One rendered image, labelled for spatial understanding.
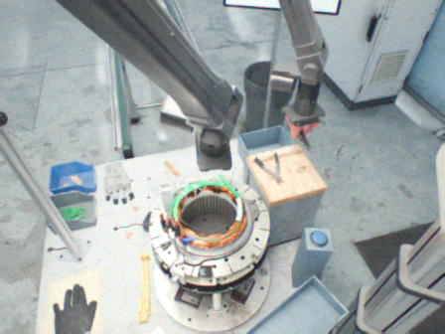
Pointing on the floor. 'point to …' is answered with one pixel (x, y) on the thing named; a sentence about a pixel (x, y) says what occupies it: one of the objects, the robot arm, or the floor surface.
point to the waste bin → (254, 114)
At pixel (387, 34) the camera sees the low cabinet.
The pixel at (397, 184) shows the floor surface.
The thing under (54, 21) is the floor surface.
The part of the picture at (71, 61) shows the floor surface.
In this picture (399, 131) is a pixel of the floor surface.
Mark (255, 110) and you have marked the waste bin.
